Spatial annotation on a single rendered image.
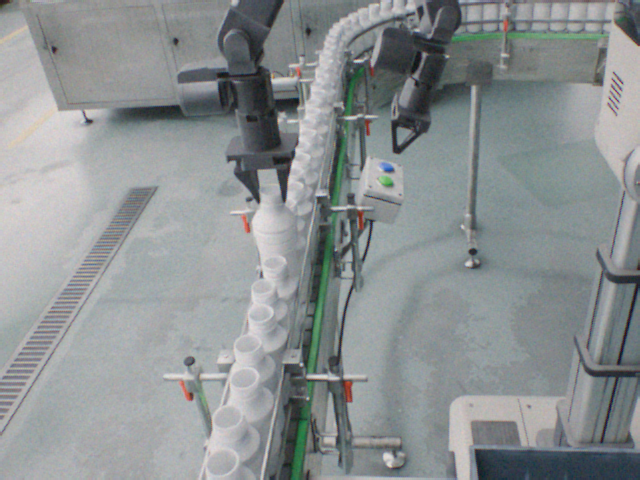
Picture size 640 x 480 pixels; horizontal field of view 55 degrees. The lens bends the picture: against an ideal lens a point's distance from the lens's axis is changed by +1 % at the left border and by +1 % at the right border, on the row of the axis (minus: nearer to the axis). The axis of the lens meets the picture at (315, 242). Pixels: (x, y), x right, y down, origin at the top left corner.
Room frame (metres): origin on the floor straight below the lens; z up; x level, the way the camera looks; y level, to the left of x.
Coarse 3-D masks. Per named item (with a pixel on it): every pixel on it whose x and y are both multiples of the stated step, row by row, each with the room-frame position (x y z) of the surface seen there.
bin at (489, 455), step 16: (480, 448) 0.55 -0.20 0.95; (496, 448) 0.55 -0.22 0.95; (512, 448) 0.55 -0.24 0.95; (528, 448) 0.54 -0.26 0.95; (544, 448) 0.54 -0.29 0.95; (560, 448) 0.54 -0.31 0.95; (576, 448) 0.53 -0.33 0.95; (592, 448) 0.53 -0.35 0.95; (608, 448) 0.53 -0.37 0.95; (624, 448) 0.52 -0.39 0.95; (480, 464) 0.55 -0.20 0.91; (496, 464) 0.55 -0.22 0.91; (512, 464) 0.54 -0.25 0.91; (528, 464) 0.54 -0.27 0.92; (544, 464) 0.54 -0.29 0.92; (560, 464) 0.53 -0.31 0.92; (576, 464) 0.53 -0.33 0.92; (592, 464) 0.53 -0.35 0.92; (608, 464) 0.52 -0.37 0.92; (624, 464) 0.52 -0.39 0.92
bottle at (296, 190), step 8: (288, 184) 1.02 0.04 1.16; (296, 184) 1.02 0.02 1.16; (288, 192) 0.99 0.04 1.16; (296, 192) 0.99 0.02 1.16; (296, 200) 0.99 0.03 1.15; (304, 200) 1.00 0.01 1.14; (304, 208) 0.99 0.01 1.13; (312, 208) 0.99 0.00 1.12; (304, 216) 0.98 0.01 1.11; (312, 240) 0.98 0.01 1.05; (312, 248) 0.98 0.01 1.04; (312, 256) 0.98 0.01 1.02
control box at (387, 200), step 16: (368, 160) 1.16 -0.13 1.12; (384, 160) 1.17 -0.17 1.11; (368, 176) 1.09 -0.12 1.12; (400, 176) 1.11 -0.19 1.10; (368, 192) 1.04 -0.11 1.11; (384, 192) 1.04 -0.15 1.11; (400, 192) 1.05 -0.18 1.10; (384, 208) 1.04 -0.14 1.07; (368, 224) 1.10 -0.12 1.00; (368, 240) 1.08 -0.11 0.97; (352, 288) 1.06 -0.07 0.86
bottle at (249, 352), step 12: (252, 336) 0.61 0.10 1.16; (240, 348) 0.60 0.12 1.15; (252, 348) 0.61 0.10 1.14; (240, 360) 0.58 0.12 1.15; (252, 360) 0.58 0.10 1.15; (264, 360) 0.59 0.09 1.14; (264, 372) 0.58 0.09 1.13; (276, 372) 0.59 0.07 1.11; (264, 384) 0.57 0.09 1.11; (276, 384) 0.58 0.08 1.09; (276, 396) 0.58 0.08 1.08
